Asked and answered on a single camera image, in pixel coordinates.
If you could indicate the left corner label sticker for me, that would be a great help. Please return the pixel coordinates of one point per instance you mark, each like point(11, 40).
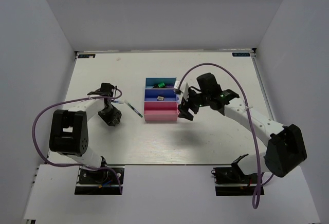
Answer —
point(86, 56)

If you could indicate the green gel pen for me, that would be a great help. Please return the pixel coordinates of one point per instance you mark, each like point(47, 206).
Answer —
point(133, 108)

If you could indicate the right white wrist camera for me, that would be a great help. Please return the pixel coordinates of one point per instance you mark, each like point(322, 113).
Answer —
point(181, 88)

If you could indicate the black highlighter green cap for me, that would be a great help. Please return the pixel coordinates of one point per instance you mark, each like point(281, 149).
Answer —
point(160, 85)

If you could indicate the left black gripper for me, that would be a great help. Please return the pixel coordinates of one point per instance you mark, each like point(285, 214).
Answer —
point(109, 120)

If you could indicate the dark blue bin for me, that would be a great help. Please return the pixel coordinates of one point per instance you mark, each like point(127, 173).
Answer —
point(152, 94)

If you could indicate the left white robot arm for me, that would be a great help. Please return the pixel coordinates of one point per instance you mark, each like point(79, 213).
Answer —
point(69, 129)

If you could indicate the right corner label sticker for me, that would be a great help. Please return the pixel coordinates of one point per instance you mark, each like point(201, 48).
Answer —
point(241, 54)

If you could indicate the pink bin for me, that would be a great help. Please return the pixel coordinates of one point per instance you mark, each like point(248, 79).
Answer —
point(160, 111)

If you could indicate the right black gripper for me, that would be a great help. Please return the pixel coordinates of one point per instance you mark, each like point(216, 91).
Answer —
point(184, 104)

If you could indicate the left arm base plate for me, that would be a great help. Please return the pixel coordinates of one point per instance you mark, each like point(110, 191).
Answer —
point(100, 182)

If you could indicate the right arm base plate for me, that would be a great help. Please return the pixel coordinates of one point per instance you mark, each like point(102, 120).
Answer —
point(230, 180)

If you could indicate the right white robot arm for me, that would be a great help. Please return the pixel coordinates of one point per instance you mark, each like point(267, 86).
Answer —
point(205, 124)

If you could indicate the light blue bin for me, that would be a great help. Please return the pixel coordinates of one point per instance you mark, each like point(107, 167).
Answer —
point(150, 82)

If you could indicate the corner label sticker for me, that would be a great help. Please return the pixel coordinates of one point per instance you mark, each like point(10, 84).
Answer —
point(241, 54)
point(86, 56)

